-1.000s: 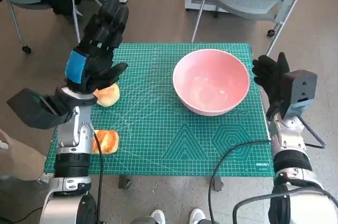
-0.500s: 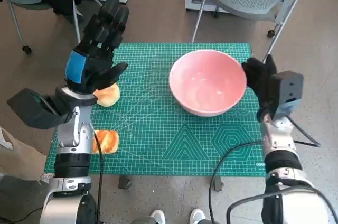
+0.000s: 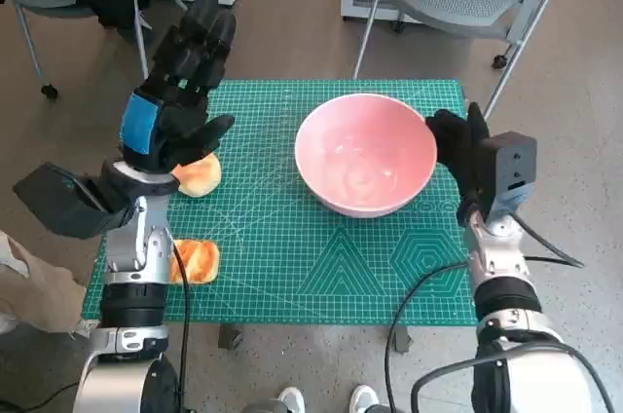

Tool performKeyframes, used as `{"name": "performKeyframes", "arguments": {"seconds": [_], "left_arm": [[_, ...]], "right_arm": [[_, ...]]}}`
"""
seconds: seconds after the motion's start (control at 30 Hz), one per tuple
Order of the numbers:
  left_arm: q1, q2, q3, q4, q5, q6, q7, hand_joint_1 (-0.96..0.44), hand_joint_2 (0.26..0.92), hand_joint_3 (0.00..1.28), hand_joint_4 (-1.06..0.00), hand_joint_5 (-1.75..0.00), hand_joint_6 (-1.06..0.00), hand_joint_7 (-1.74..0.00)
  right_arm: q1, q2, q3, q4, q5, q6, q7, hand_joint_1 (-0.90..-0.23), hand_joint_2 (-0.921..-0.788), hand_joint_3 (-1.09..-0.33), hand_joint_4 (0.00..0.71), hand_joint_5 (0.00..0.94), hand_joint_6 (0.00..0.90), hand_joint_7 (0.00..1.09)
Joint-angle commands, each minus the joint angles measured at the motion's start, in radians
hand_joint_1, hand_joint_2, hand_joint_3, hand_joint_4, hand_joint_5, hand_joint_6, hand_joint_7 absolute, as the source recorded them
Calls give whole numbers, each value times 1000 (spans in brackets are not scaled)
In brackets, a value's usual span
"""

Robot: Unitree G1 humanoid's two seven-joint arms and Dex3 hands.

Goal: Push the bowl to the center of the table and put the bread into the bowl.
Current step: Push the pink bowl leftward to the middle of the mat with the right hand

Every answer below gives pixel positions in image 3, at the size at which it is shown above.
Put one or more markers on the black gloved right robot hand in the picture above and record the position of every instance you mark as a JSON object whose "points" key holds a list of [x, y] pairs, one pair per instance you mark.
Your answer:
{"points": [[462, 150]]}

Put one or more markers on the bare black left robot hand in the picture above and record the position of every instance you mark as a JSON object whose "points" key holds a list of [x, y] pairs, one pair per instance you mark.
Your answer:
{"points": [[185, 72]]}

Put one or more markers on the pink bowl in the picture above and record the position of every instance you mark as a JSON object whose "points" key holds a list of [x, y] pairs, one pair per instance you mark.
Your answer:
{"points": [[360, 150]]}

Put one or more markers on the round bread bun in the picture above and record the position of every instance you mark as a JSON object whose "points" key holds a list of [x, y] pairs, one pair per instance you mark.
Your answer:
{"points": [[202, 179]]}

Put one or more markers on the long striped bread loaf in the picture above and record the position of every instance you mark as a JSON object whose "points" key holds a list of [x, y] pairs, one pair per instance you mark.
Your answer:
{"points": [[202, 262]]}

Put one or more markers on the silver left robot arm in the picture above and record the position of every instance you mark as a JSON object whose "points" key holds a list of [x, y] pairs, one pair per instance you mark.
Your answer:
{"points": [[136, 247]]}

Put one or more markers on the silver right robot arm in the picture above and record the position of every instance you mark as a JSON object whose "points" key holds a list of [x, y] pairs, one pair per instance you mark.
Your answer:
{"points": [[496, 257]]}

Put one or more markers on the green cutting mat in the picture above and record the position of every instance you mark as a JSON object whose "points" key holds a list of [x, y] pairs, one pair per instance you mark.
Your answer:
{"points": [[292, 247]]}

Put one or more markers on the person in beige trousers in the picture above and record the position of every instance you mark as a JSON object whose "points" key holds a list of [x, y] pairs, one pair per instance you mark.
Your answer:
{"points": [[44, 286]]}

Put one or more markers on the person with white shoes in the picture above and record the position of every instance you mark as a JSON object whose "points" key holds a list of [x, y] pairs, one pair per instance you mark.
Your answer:
{"points": [[292, 401]]}

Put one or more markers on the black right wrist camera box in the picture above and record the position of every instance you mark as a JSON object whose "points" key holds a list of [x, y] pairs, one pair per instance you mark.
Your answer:
{"points": [[511, 164]]}

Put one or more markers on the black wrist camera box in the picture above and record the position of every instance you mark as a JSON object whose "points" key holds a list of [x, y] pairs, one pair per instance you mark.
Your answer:
{"points": [[511, 164], [63, 203]]}

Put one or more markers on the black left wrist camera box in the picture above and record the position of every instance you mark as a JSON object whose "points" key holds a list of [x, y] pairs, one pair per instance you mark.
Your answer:
{"points": [[63, 203]]}

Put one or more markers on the grey table leg bracket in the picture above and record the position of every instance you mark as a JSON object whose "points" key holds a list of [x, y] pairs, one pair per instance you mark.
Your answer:
{"points": [[230, 337], [401, 339]]}

